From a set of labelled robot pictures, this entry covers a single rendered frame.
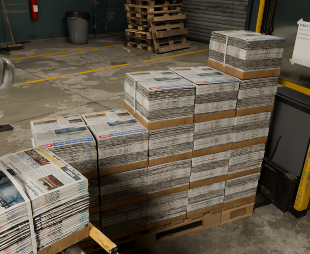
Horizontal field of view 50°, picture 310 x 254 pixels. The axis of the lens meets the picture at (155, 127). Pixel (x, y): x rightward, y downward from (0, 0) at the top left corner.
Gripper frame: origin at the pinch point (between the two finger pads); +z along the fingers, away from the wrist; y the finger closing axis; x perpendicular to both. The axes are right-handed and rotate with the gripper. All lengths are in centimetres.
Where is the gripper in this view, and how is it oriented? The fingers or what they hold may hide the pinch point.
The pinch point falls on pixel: (8, 149)
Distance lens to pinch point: 102.5
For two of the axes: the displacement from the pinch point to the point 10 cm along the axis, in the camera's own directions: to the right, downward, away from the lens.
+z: 7.0, -1.7, 6.9
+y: -1.2, 9.3, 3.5
